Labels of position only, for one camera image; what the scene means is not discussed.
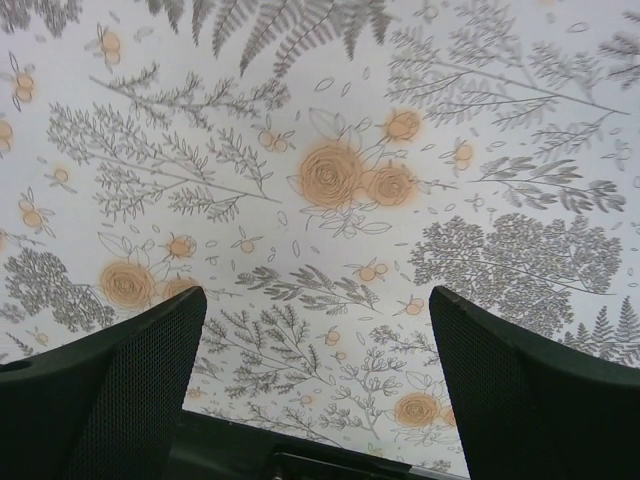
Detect floral patterned table mat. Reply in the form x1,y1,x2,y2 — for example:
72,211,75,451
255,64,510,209
1,1,639,476

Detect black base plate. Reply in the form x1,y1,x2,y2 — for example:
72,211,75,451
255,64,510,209
163,410,455,480

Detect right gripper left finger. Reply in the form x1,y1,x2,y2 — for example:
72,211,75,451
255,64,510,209
1,286,207,479

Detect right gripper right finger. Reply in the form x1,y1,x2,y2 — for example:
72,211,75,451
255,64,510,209
429,286,639,479

